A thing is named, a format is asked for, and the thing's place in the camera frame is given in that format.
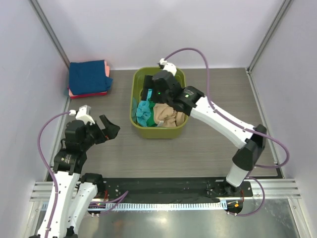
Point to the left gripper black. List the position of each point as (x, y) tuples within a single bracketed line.
[(110, 132)]

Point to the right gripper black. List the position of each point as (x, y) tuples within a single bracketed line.
[(149, 84)]

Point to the olive green plastic bin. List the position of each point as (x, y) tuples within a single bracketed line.
[(149, 132)]

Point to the beige t shirt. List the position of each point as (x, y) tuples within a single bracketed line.
[(166, 116)]

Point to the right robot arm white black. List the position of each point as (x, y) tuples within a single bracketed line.
[(192, 102)]

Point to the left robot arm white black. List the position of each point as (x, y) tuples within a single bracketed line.
[(72, 191)]

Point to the light blue t shirt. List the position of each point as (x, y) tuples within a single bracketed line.
[(143, 111)]

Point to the green t shirt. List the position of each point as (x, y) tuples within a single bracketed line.
[(151, 122)]

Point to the folded red t shirt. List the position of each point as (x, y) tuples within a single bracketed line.
[(73, 96)]

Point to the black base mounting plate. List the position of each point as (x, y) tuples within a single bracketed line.
[(170, 191)]

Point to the folded dark blue t shirt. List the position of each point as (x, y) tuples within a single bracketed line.
[(88, 78)]

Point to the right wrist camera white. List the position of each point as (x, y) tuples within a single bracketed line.
[(167, 66)]

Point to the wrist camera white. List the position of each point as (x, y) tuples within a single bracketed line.
[(167, 66), (83, 114)]

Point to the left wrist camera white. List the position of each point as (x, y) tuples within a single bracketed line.
[(83, 114)]

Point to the left aluminium corner post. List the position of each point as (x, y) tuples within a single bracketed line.
[(49, 30)]

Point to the aluminium corner post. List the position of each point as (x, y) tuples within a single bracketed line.
[(270, 32), (49, 30)]

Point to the white slotted cable duct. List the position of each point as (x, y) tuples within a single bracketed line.
[(222, 205)]

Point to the right aluminium corner post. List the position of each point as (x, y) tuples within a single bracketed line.
[(270, 32)]

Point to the aluminium frame rail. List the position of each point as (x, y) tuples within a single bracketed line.
[(274, 189)]

